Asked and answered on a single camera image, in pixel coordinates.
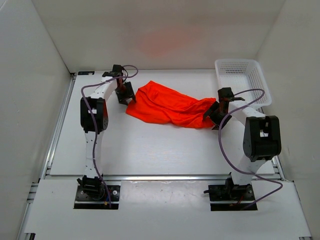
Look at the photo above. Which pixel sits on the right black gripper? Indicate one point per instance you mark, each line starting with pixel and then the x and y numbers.
pixel 211 113

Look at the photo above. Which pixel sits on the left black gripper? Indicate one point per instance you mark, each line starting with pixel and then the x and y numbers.
pixel 122 99

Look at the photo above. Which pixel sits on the orange shorts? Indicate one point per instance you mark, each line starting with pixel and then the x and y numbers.
pixel 159 104

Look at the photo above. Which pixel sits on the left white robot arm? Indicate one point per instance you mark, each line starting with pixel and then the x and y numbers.
pixel 94 120

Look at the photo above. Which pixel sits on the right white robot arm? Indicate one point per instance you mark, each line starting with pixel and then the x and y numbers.
pixel 261 142

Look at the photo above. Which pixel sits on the white perforated plastic basket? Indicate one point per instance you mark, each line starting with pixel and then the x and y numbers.
pixel 245 76

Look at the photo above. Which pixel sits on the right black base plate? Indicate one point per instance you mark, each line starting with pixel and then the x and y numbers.
pixel 229 197

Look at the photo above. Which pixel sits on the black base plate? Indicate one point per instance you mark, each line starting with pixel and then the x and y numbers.
pixel 106 201
pixel 229 197

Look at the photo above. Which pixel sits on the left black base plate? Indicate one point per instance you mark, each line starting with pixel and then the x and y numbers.
pixel 106 201

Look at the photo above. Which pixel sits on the aluminium frame rail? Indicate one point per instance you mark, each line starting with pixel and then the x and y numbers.
pixel 183 177

